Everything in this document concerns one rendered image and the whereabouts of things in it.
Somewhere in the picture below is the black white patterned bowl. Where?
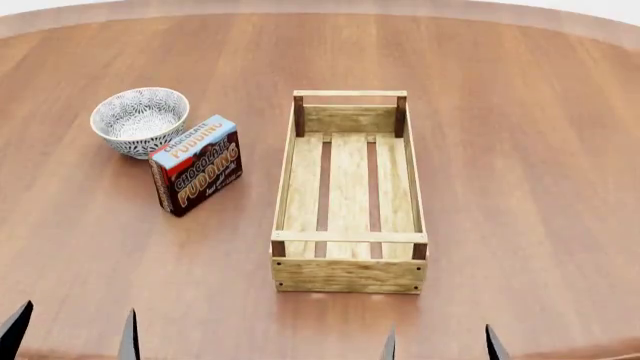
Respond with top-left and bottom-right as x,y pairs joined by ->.
89,87 -> 191,160

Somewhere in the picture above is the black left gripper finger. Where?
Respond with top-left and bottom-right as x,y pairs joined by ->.
117,307 -> 142,360
0,300 -> 35,360

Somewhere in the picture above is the wooden slatted tray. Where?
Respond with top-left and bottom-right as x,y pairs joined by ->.
270,89 -> 430,295

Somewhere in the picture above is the chocolate pudding box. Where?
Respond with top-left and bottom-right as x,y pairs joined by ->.
148,114 -> 244,219

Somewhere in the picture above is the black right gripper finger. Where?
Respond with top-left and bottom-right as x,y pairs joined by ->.
380,324 -> 397,360
485,324 -> 511,360

